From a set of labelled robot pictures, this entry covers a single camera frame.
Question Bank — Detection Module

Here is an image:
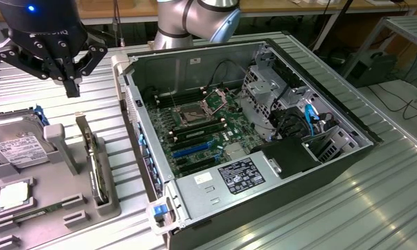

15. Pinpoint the grey parts rack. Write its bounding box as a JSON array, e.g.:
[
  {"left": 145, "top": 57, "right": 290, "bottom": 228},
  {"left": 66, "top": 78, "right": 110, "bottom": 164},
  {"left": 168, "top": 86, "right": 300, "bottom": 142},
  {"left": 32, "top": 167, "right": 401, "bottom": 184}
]
[{"left": 0, "top": 124, "right": 122, "bottom": 250}]

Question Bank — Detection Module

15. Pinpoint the blue case latch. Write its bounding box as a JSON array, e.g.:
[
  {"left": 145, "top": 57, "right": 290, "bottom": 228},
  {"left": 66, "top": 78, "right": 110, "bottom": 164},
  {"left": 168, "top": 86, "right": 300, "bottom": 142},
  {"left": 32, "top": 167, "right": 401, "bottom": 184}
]
[{"left": 152, "top": 204, "right": 169, "bottom": 217}]

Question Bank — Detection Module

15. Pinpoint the wooden desk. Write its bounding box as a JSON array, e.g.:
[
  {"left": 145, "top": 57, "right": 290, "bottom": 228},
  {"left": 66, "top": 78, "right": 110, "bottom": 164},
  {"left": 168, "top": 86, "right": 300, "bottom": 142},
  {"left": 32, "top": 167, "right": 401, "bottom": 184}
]
[{"left": 78, "top": 0, "right": 417, "bottom": 27}]

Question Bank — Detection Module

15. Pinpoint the silver CPU chip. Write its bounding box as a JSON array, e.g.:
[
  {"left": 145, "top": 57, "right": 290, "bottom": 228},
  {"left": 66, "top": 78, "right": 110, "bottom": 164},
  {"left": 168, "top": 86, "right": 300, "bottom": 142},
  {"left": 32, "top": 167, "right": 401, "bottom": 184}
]
[{"left": 0, "top": 182, "right": 32, "bottom": 209}]

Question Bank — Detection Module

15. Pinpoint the grey metal shelf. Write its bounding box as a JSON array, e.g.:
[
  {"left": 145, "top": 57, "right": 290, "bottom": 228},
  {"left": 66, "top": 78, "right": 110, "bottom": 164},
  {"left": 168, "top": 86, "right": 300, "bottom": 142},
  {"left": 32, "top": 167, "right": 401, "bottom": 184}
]
[{"left": 366, "top": 15, "right": 417, "bottom": 81}]

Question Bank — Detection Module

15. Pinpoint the blue expansion slot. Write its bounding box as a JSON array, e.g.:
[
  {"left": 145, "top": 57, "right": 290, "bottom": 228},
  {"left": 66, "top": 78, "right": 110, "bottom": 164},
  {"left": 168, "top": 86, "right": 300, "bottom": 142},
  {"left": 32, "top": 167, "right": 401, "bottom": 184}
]
[{"left": 172, "top": 144, "right": 210, "bottom": 158}]

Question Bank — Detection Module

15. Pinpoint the grey power supply unit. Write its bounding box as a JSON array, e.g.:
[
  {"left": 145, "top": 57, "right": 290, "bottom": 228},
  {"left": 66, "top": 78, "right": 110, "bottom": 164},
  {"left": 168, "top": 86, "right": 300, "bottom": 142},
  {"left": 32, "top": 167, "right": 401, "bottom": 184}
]
[{"left": 173, "top": 151, "right": 277, "bottom": 221}]

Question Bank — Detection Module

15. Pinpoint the green RAM stick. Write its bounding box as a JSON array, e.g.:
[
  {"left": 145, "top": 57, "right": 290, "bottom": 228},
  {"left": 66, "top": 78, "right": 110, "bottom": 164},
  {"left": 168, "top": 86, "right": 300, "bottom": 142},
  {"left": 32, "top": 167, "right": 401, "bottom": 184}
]
[
  {"left": 12, "top": 203, "right": 64, "bottom": 223},
  {"left": 173, "top": 124, "right": 226, "bottom": 143}
]

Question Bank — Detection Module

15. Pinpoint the black plastic air shroud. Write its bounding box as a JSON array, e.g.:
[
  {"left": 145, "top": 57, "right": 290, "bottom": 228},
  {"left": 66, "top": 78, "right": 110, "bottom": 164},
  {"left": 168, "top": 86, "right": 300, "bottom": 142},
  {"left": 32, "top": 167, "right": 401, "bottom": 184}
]
[{"left": 249, "top": 136, "right": 324, "bottom": 180}]

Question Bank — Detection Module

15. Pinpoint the green motherboard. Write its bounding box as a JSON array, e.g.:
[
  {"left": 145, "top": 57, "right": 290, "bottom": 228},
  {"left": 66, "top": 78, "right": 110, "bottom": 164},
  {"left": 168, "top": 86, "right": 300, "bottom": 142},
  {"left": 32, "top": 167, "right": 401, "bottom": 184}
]
[{"left": 146, "top": 87, "right": 265, "bottom": 180}]

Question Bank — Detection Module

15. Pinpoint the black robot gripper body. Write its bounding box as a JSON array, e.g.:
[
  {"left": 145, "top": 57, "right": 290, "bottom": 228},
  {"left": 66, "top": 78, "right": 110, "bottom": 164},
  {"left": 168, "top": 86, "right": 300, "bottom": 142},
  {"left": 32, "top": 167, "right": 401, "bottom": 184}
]
[{"left": 0, "top": 0, "right": 88, "bottom": 60}]

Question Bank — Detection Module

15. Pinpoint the long black expansion slot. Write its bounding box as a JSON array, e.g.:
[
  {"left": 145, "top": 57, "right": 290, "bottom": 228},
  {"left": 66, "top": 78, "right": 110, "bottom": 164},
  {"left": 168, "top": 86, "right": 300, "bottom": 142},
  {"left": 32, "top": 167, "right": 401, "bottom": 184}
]
[
  {"left": 169, "top": 139, "right": 209, "bottom": 152},
  {"left": 177, "top": 157, "right": 216, "bottom": 170},
  {"left": 180, "top": 164, "right": 218, "bottom": 178}
]

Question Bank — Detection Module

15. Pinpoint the metal socket cover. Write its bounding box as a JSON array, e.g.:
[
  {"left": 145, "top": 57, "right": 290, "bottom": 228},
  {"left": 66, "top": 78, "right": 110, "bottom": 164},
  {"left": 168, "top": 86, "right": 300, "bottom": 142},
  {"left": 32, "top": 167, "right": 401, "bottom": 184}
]
[{"left": 200, "top": 88, "right": 230, "bottom": 115}]

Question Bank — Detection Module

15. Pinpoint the green graphics card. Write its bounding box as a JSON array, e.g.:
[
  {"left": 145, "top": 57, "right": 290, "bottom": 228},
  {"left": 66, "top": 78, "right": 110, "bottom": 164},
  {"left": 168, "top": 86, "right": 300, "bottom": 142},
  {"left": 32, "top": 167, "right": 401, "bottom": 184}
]
[{"left": 74, "top": 111, "right": 110, "bottom": 206}]

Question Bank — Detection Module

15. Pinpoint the CPU socket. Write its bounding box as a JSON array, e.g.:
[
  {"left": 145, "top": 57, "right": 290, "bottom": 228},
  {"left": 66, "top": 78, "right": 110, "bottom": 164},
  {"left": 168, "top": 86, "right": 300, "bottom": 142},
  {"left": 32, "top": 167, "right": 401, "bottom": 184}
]
[{"left": 177, "top": 104, "right": 209, "bottom": 124}]

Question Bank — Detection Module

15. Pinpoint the silver chipset heatsink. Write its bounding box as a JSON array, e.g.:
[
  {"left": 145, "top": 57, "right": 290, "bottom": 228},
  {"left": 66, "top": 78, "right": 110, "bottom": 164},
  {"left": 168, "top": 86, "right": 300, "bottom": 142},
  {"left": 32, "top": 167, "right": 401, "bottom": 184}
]
[{"left": 224, "top": 144, "right": 250, "bottom": 160}]

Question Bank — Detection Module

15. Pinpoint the silver disk bay cage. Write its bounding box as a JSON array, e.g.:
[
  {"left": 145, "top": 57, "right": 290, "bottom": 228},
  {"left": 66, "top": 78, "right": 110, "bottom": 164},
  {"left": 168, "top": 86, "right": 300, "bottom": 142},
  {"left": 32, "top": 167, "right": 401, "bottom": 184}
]
[{"left": 241, "top": 64, "right": 312, "bottom": 143}]

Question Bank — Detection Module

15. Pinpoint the black open PC case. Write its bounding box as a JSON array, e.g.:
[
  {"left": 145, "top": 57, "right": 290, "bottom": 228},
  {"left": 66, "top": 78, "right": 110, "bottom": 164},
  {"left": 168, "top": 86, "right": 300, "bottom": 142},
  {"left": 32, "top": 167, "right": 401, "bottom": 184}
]
[{"left": 110, "top": 37, "right": 382, "bottom": 250}]

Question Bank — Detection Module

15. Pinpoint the hanging cable with connector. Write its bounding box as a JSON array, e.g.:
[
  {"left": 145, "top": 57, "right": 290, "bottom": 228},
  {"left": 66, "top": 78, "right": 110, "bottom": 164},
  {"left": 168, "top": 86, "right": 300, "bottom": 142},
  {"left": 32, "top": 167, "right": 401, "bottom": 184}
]
[{"left": 110, "top": 0, "right": 126, "bottom": 47}]

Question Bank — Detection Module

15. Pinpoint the black wire bundle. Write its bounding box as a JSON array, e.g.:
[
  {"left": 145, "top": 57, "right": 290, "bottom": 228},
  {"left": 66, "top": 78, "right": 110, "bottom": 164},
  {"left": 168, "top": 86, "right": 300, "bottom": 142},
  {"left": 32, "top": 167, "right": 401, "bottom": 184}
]
[{"left": 269, "top": 106, "right": 306, "bottom": 139}]

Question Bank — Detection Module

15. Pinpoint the blue flat wire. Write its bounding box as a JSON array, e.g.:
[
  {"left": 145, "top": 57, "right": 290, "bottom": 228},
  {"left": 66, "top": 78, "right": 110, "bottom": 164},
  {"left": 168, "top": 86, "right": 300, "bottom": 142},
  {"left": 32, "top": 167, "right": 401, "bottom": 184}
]
[{"left": 304, "top": 103, "right": 321, "bottom": 138}]

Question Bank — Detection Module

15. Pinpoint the black equipment box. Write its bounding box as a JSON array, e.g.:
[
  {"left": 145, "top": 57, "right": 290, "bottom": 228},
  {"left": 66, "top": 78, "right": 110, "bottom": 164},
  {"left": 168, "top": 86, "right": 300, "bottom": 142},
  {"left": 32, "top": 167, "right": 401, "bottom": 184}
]
[{"left": 346, "top": 51, "right": 398, "bottom": 88}]

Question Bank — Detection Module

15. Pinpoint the blue disk carrier bracket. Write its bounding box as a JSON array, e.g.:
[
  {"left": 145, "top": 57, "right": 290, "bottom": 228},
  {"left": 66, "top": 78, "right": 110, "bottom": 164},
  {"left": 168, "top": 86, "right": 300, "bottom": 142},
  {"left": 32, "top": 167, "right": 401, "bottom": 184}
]
[{"left": 29, "top": 104, "right": 52, "bottom": 127}]

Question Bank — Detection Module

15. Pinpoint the black RAM slot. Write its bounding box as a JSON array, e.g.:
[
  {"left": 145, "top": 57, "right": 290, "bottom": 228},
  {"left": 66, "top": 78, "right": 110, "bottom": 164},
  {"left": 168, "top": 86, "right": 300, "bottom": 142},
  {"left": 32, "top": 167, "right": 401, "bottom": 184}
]
[
  {"left": 158, "top": 98, "right": 205, "bottom": 109},
  {"left": 166, "top": 117, "right": 224, "bottom": 132},
  {"left": 157, "top": 95, "right": 202, "bottom": 106},
  {"left": 153, "top": 88, "right": 200, "bottom": 99},
  {"left": 168, "top": 120, "right": 225, "bottom": 135},
  {"left": 154, "top": 91, "right": 201, "bottom": 103}
]

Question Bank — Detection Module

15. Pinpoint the thin metal locking lever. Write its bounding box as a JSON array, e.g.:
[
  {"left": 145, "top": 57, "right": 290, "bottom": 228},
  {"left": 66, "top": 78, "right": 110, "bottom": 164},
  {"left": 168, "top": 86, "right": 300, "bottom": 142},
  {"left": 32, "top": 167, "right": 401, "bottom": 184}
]
[{"left": 169, "top": 87, "right": 178, "bottom": 111}]

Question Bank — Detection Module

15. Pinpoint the perforated silver disk bay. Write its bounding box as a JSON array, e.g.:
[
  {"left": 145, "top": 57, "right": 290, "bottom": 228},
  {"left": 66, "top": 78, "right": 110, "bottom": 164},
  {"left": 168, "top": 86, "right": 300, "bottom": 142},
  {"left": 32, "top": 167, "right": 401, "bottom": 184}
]
[{"left": 300, "top": 127, "right": 361, "bottom": 164}]

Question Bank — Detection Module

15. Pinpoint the silver hard disk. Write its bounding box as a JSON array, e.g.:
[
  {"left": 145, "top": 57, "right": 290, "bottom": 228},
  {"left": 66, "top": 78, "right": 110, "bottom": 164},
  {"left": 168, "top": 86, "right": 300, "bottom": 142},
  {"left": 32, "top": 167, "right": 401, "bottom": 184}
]
[{"left": 0, "top": 114, "right": 54, "bottom": 169}]

